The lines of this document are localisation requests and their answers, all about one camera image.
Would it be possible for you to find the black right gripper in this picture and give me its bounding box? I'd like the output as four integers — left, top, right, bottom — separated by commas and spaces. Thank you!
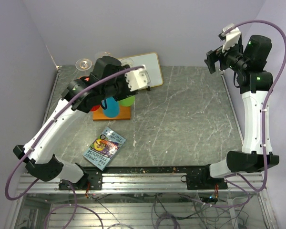
205, 38, 248, 73

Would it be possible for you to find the green plastic goblet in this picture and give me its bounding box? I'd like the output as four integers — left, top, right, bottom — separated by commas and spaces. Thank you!
119, 95, 135, 107

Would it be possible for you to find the blue plastic goblet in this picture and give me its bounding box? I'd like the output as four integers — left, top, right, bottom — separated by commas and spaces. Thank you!
101, 97, 120, 118

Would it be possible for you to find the red plastic goblet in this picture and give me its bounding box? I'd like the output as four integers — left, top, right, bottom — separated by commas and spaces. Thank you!
80, 76, 101, 112

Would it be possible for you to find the clear smooth wine glass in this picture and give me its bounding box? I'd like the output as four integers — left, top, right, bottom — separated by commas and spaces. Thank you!
94, 52, 111, 60

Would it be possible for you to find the clear ribbed wine glass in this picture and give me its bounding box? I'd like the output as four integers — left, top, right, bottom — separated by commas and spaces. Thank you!
75, 58, 92, 71

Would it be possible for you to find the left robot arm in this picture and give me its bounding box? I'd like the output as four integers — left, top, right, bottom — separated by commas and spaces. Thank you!
13, 56, 148, 189

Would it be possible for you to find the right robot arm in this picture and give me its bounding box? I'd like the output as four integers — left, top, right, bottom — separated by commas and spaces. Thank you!
200, 35, 279, 189

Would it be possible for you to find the wooden rack base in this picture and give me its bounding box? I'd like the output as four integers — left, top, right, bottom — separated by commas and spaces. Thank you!
92, 106, 131, 121

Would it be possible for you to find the gold framed whiteboard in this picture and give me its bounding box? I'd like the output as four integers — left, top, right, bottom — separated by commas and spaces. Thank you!
118, 52, 163, 89

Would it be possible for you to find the colourful treehouse book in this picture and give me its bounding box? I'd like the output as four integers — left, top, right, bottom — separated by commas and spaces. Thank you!
83, 127, 126, 171

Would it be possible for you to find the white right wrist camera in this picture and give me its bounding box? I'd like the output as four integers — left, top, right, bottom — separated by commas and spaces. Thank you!
220, 23, 241, 52

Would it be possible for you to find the aluminium rail frame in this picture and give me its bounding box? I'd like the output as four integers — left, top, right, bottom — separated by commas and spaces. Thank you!
17, 167, 278, 229

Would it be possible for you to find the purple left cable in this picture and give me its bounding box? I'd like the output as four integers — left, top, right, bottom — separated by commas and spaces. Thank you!
4, 65, 146, 229

